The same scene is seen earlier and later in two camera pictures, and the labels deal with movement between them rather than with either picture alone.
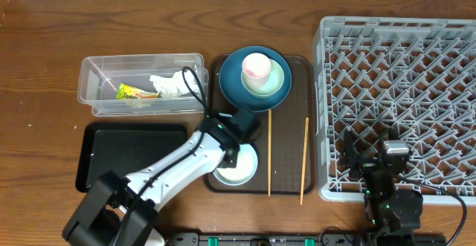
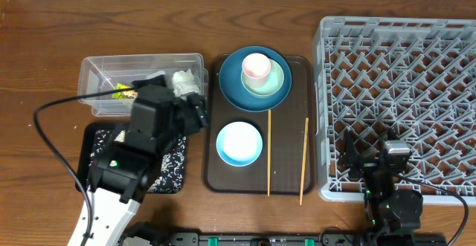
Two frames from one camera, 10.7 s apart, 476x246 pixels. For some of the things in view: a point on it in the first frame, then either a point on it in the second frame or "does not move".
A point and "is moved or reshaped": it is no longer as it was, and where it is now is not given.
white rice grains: x=245 y=168 -> x=172 y=166
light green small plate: x=273 y=83 does not move
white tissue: x=173 y=86 does not move
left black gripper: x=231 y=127 -> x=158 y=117
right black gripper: x=349 y=157 does not move
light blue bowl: x=246 y=166 is moved or reshaped
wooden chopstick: x=269 y=149 does not move
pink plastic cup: x=256 y=69 does not move
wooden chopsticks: x=304 y=160 does not move
